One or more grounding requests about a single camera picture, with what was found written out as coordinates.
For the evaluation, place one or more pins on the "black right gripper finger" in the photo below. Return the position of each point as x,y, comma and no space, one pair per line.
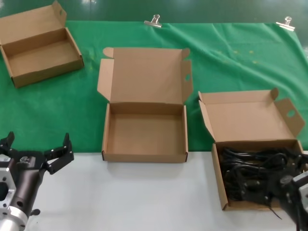
262,190
300,164

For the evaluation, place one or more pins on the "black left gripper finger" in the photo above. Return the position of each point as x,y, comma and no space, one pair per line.
6,145
59,156

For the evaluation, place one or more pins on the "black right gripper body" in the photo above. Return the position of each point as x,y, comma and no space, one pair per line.
290,195

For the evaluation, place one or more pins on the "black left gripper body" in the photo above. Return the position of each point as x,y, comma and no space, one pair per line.
26,178

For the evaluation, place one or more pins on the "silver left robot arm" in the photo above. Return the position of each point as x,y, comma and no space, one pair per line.
10,220

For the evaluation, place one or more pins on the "large open cardboard box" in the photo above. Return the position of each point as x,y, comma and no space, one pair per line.
144,134

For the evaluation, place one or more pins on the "small empty cardboard box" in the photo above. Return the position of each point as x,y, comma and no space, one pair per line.
41,55

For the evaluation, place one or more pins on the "black round connector knob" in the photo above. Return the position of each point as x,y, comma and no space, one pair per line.
35,212

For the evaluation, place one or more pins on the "silver binder clip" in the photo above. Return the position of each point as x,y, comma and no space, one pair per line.
286,24
153,22

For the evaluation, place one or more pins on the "green table cloth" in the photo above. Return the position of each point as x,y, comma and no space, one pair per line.
216,48

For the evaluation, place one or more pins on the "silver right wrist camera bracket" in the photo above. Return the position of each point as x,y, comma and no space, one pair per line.
303,190

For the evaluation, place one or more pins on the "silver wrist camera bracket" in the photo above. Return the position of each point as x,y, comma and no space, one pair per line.
303,190
6,185

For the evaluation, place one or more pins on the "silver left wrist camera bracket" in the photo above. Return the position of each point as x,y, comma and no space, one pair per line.
6,185

